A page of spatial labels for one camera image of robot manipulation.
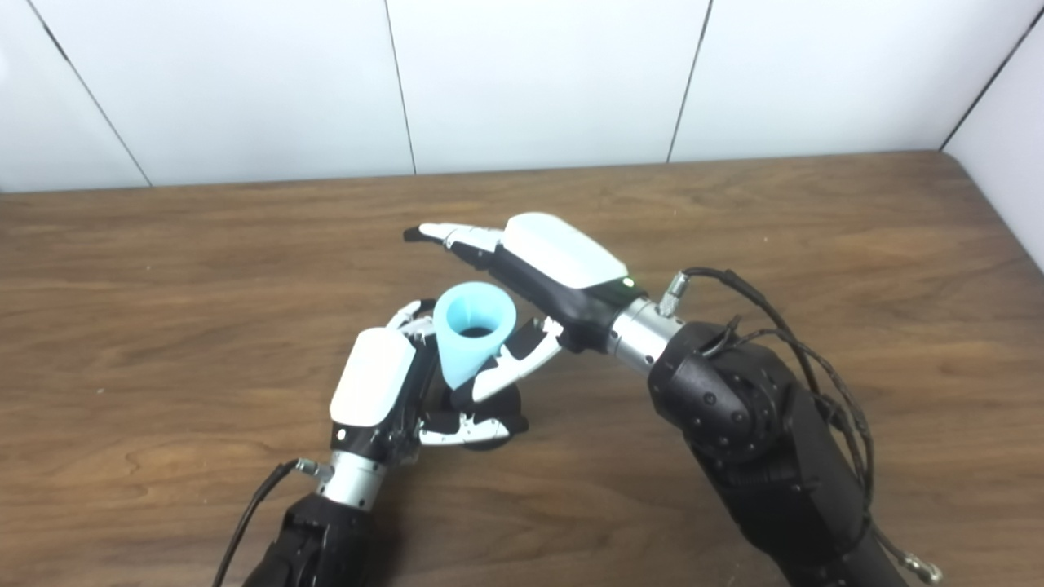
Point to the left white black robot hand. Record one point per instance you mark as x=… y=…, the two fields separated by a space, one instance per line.
x=371 y=387

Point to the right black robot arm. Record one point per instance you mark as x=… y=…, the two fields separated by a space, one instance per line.
x=758 y=440

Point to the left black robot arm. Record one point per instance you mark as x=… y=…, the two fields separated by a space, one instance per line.
x=326 y=530

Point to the black nozzle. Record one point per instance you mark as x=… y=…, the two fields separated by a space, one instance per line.
x=493 y=403

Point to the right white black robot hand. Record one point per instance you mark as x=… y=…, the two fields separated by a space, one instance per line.
x=563 y=261

